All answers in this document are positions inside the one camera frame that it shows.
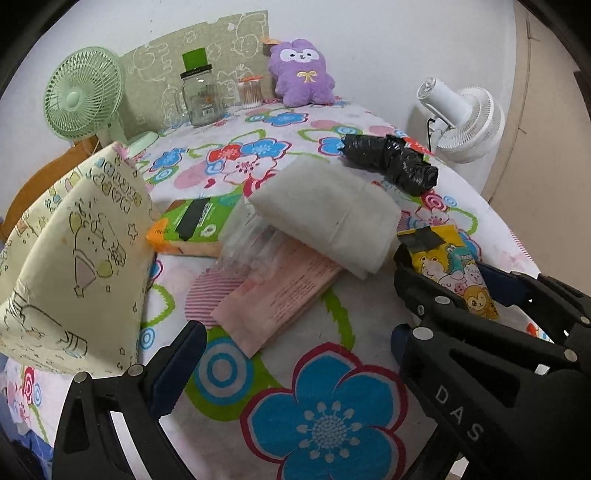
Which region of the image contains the purple plush toy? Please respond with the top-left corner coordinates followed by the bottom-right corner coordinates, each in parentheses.
top-left (268, 39), bottom-right (336, 107)

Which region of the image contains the green orange snack packet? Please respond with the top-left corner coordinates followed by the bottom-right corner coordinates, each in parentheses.
top-left (147, 196), bottom-right (250, 258)

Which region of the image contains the pink tissue pack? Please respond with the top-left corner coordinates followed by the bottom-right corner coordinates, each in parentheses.
top-left (210, 231), bottom-right (345, 360)

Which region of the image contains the glass mug with green lid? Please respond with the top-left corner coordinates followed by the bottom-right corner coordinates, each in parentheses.
top-left (164, 47), bottom-right (220, 128)

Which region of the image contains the cotton swab container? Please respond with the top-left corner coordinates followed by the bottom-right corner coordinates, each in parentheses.
top-left (238, 76), bottom-right (265, 110)

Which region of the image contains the yellow cartoon tissue pack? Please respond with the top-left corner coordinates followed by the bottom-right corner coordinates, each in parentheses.
top-left (397, 225), bottom-right (500, 320)

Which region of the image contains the green patterned backdrop board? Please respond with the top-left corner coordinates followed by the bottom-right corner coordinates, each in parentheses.
top-left (121, 10), bottom-right (278, 134)

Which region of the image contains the black fan cable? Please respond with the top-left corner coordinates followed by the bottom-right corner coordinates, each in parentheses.
top-left (426, 117), bottom-right (444, 151)

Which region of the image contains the green desk fan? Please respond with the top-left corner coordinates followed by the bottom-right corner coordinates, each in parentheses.
top-left (45, 46), bottom-right (160, 155)

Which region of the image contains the orange wooden board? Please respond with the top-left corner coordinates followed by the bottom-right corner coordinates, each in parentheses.
top-left (0, 141), bottom-right (116, 236)

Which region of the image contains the cream cartoon gift bag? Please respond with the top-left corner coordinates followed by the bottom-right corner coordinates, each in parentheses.
top-left (0, 142), bottom-right (162, 376)

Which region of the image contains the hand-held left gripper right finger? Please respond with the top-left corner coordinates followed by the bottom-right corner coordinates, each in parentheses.
top-left (390, 323), bottom-right (591, 480)

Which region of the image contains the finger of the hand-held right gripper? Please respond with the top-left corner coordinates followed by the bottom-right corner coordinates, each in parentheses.
top-left (394, 244), bottom-right (581, 366)
top-left (475, 262), bottom-right (591, 345)

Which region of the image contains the white desk fan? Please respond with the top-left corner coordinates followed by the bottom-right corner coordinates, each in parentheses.
top-left (416, 78), bottom-right (507, 164)

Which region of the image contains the black garbage bag roll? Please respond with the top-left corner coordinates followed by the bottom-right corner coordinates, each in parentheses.
top-left (341, 134), bottom-right (439, 197)

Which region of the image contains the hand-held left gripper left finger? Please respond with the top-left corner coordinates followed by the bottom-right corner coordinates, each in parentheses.
top-left (52, 318), bottom-right (208, 480)

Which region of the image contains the floral bed sheet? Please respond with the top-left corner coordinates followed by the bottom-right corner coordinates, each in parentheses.
top-left (0, 96), bottom-right (555, 480)

